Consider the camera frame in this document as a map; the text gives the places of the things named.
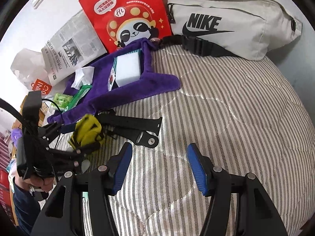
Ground black strap with buckle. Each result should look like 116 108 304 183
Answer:
94 109 163 149

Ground yellow black pouch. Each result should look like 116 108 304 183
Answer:
69 114 105 152

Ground small green tissue pack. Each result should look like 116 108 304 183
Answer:
53 93 73 111

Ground green sachet packet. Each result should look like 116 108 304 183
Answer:
64 85 92 112

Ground fruit print wet wipe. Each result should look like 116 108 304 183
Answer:
107 58 118 91

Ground white paper towel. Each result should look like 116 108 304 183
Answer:
71 66 95 90

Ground white sponge block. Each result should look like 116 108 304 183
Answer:
116 51 141 87

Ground left forearm dark sleeve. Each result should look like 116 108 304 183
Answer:
13 183 41 235

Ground person left hand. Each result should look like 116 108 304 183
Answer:
14 175 54 192

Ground striped quilted mattress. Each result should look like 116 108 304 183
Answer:
44 45 315 236

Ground white Miniso plastic bag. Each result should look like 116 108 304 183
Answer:
11 49 52 96

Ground purple towel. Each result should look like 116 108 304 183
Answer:
47 38 181 124

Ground folded newspaper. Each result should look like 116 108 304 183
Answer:
42 10 107 86

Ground white Nike waist bag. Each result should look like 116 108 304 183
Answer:
163 0 302 61

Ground red panda paper bag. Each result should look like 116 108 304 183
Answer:
79 0 172 53

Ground black cable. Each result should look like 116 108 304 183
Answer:
0 97 65 178

